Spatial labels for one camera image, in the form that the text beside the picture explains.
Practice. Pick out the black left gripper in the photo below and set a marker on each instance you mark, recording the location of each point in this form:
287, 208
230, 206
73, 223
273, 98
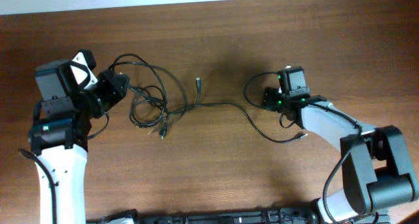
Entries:
109, 79

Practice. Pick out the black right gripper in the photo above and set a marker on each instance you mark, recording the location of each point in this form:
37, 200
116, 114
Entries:
269, 96

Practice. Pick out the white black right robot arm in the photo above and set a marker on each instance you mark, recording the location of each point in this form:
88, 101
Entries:
374, 172

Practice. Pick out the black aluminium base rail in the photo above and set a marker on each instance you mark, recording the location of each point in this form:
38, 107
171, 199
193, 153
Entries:
304, 213

